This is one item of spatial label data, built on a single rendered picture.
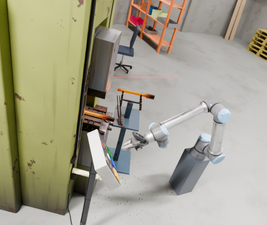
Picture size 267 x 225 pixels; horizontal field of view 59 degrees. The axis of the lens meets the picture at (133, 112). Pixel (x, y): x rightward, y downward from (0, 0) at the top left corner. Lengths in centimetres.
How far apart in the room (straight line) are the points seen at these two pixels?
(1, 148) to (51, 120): 47
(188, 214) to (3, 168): 201
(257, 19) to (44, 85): 1109
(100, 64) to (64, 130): 55
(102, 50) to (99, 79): 23
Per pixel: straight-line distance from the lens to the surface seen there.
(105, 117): 217
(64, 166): 208
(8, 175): 227
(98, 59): 173
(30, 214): 270
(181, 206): 303
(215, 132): 226
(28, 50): 159
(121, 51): 520
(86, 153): 231
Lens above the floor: 231
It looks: 34 degrees down
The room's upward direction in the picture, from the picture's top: 16 degrees clockwise
